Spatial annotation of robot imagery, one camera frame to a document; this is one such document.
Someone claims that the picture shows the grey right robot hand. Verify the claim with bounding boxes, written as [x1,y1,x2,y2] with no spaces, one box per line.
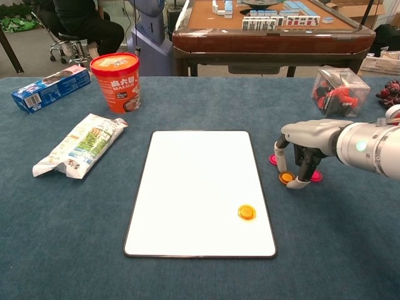
[273,119,354,190]

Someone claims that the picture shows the orange round magnet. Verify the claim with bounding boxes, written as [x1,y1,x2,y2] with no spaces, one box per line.
[237,204,257,221]
[278,171,296,186]

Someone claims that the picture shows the blue robot base housing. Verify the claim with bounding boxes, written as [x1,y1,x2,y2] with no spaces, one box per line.
[126,0,173,77]

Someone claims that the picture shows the white rectangular board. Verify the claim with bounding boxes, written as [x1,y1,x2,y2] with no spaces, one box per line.
[123,130,278,259]

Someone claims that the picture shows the clear box with red toy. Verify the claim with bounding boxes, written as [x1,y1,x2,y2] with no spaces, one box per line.
[309,66,371,118]

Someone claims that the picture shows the dark red grape bunch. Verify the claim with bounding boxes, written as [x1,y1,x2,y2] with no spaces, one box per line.
[376,79,400,109]

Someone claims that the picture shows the white plastic basket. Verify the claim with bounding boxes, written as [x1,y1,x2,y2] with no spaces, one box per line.
[359,55,400,76]

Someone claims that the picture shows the brown mahjong table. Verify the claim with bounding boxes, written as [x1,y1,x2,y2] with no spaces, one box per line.
[171,0,377,78]

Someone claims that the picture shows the row of face-up mahjong tiles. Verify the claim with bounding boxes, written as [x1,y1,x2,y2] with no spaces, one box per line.
[242,15,322,31]

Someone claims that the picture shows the blue table cloth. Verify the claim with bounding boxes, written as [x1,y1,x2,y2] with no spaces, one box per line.
[0,76,400,300]

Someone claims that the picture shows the black bag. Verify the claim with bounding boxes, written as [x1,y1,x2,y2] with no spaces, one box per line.
[370,24,400,58]

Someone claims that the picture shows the black tripod stand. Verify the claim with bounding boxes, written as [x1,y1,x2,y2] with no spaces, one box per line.
[356,0,376,32]

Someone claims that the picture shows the blue mahjong tile stack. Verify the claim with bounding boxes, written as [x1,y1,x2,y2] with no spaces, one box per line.
[211,0,234,17]
[283,1,310,12]

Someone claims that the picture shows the brown cardboard box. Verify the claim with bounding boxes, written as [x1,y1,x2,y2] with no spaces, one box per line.
[331,0,386,19]

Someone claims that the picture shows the row of blue-backed mahjong tiles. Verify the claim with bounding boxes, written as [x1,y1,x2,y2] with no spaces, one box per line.
[249,9,301,17]

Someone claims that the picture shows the orange instant noodle cup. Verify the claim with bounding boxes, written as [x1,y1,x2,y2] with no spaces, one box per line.
[89,52,142,114]

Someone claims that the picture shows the white snack bag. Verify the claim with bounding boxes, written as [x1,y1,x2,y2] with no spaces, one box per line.
[32,112,129,180]

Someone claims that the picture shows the seated person in black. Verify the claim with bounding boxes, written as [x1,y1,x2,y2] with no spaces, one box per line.
[40,0,125,57]

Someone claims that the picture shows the black swivel stool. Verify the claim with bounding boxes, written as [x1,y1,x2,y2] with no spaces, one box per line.
[31,11,93,66]

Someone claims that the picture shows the blue cookie box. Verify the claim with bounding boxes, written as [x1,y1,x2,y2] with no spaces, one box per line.
[11,64,92,115]

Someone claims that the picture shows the black slanted table leg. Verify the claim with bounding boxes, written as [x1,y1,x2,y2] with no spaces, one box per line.
[0,27,24,74]

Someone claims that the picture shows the green foliage pile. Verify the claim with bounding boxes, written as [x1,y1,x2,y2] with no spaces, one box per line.
[0,15,41,34]

